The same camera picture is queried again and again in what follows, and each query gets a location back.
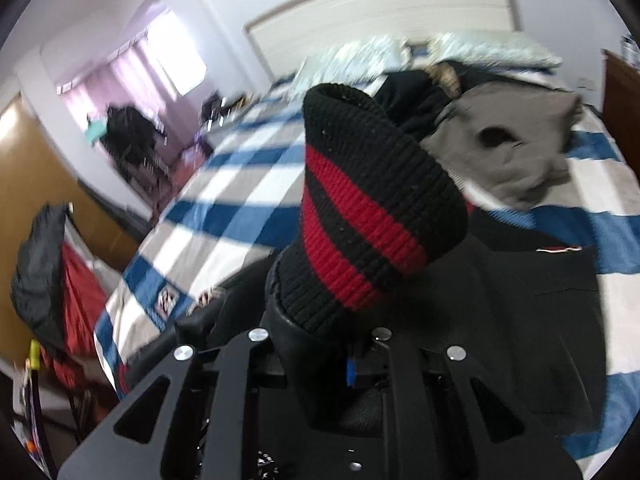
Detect red and black jacket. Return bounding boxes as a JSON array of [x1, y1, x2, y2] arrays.
[[10, 204, 120, 391]]

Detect pink window curtain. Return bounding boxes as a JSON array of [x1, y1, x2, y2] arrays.
[[56, 10, 207, 131]]

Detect white bed headboard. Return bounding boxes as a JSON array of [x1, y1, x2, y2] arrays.
[[244, 0, 522, 81]]

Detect brown wooden dresser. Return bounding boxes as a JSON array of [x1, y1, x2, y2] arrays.
[[602, 49, 640, 174]]

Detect wooden door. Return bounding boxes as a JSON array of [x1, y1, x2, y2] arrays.
[[0, 94, 138, 364]]

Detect black clothes on chair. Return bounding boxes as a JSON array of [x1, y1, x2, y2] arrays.
[[100, 105, 167, 167]]

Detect light green pillow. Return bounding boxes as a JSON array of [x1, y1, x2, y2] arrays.
[[290, 30, 563, 98]]

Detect black red-striped knit sweater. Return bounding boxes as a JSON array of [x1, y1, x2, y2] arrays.
[[124, 68, 609, 438]]

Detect grey-brown garment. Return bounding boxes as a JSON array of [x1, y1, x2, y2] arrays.
[[421, 81, 582, 210]]

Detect blue white checked bedspread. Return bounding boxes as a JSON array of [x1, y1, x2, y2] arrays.
[[94, 89, 639, 476]]

